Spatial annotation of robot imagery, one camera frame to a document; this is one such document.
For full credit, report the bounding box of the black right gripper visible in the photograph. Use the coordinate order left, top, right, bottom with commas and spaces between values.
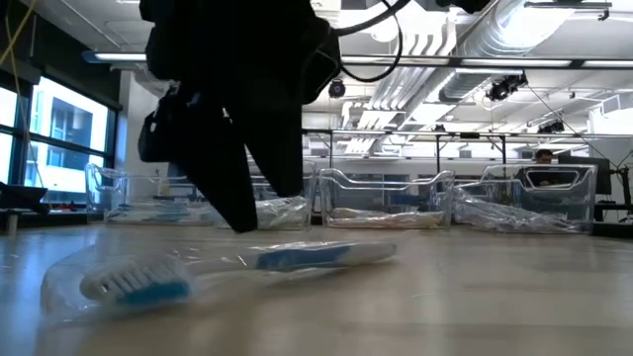
434, 0, 492, 15

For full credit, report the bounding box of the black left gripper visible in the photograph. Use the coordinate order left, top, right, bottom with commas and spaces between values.
137, 0, 317, 233

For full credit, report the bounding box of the green toothbrush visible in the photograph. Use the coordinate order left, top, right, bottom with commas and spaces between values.
254, 196, 312, 230

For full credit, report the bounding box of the blue toothbrush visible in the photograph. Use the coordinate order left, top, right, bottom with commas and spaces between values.
42, 239, 400, 322
103, 202, 219, 226

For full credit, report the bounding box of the orange toothbrush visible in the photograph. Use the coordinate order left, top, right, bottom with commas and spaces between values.
325, 207, 397, 223
335, 212, 446, 229

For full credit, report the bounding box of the long ceiling light bar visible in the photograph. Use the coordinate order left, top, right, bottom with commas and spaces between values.
82, 50, 633, 69

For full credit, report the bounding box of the clear plastic bin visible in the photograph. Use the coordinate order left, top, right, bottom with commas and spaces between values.
246, 158, 317, 231
85, 161, 222, 227
453, 161, 598, 234
317, 166, 455, 229

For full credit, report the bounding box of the person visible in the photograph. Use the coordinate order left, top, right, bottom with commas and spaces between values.
513, 147, 580, 188

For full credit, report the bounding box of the large room window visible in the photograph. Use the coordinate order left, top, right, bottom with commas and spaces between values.
0, 73, 120, 199

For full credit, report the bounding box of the black computer monitor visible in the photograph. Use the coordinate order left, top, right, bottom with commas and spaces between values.
557, 154, 613, 196

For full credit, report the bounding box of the silver ventilation duct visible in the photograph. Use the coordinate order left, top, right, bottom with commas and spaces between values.
437, 0, 594, 103

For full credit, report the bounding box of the black ceiling camera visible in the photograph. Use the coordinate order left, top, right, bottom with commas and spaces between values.
327, 76, 347, 100
486, 71, 529, 102

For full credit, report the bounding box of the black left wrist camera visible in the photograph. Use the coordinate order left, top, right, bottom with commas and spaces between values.
299, 14, 342, 105

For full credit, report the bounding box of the black overhead rack frame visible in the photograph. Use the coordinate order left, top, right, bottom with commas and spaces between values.
302, 126, 633, 174

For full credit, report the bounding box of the yellow cable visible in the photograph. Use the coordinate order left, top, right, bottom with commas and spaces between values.
0, 0, 39, 189

